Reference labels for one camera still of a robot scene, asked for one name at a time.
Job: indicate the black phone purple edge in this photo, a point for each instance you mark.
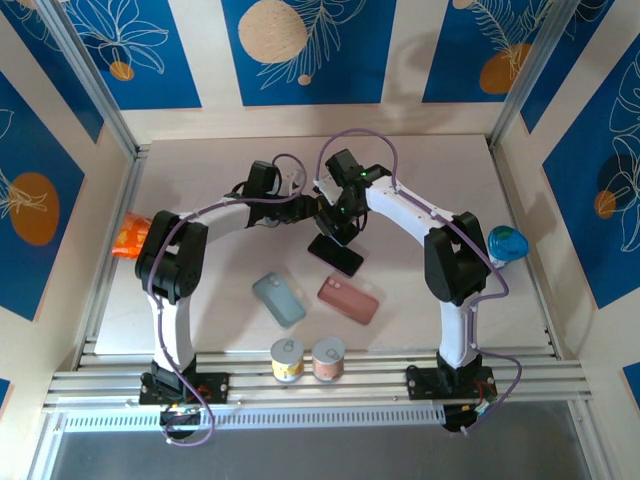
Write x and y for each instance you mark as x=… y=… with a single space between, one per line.
x=340 y=257

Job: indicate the pink phone case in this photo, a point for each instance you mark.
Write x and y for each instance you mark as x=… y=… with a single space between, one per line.
x=350 y=300

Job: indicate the blue-grey phone case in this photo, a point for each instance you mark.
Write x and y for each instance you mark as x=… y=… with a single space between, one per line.
x=280 y=300

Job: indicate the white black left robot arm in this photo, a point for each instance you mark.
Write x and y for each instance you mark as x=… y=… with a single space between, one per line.
x=172 y=325

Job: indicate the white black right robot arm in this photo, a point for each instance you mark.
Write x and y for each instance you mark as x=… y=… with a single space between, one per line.
x=457 y=325

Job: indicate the pink tin can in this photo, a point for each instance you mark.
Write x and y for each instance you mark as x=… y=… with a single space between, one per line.
x=328 y=362

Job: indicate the yellow tin can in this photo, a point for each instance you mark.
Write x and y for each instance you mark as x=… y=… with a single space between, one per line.
x=286 y=360

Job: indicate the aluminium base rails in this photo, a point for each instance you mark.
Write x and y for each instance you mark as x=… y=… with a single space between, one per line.
x=375 y=372

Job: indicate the orange snack bag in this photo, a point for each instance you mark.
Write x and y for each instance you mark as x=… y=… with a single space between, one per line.
x=130 y=237

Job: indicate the blue round plastic container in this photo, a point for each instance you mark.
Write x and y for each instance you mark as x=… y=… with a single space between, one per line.
x=507 y=245

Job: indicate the aluminium side rail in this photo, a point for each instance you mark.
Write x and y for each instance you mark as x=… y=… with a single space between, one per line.
x=132 y=175
x=512 y=200

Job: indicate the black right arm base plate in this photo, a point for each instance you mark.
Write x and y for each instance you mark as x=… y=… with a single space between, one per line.
x=420 y=382

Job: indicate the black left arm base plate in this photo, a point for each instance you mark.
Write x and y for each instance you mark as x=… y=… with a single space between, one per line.
x=215 y=387

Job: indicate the aluminium corner post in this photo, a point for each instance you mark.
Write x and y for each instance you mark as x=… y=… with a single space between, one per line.
x=530 y=75
x=90 y=75

